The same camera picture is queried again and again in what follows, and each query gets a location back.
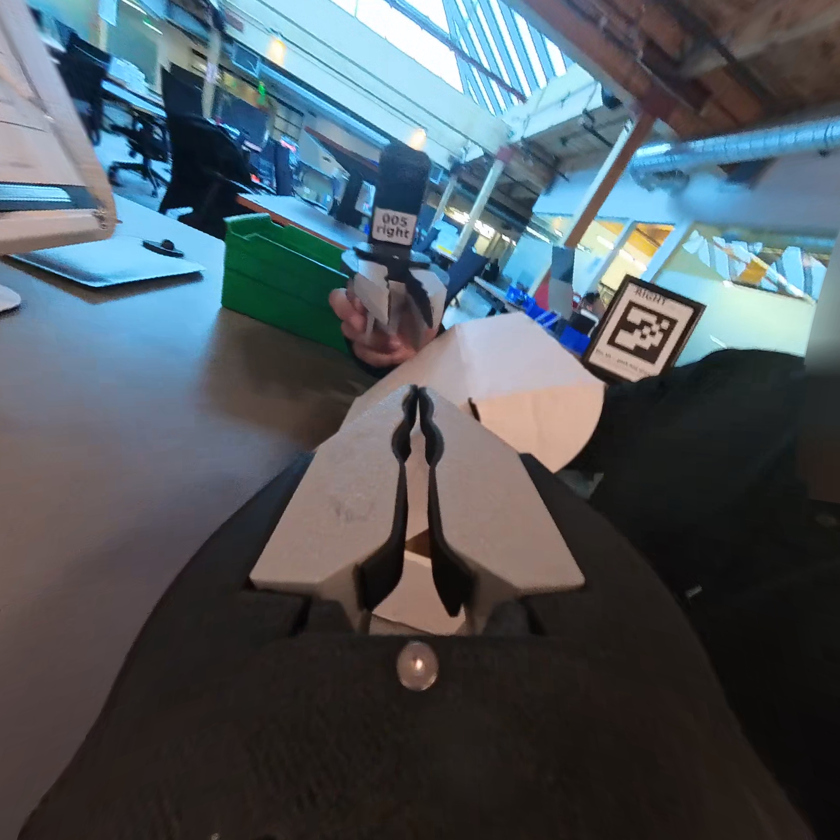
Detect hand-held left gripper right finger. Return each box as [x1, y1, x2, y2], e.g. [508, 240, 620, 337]
[417, 387, 586, 632]

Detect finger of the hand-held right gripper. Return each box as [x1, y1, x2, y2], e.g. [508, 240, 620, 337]
[345, 261, 396, 330]
[395, 264, 450, 347]

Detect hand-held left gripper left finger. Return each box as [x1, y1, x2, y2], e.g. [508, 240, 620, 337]
[248, 384, 421, 632]

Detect white cardboard mailer box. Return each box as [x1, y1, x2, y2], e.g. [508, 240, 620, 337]
[340, 311, 606, 636]

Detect person's right hand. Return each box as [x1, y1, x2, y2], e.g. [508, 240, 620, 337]
[328, 287, 439, 367]

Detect green plastic bin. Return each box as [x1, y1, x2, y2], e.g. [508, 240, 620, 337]
[222, 213, 371, 357]

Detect wooden edged desk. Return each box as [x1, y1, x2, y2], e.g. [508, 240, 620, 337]
[235, 192, 368, 252]

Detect blue storage crates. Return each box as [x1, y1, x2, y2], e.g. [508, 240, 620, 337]
[504, 282, 595, 352]

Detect black office chair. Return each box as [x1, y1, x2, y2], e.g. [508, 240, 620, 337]
[62, 33, 112, 148]
[157, 66, 263, 240]

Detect black and white marker sign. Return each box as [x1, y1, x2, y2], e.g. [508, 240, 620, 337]
[581, 274, 707, 386]

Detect silver metal tray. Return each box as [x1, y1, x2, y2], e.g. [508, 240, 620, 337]
[10, 235, 206, 288]

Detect wooden instruction board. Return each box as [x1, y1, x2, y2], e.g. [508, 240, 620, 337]
[0, 0, 119, 256]

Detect printed instruction sheet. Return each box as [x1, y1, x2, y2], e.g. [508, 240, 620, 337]
[0, 0, 99, 191]

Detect silver ventilation duct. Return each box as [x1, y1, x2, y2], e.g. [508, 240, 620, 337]
[629, 117, 840, 193]

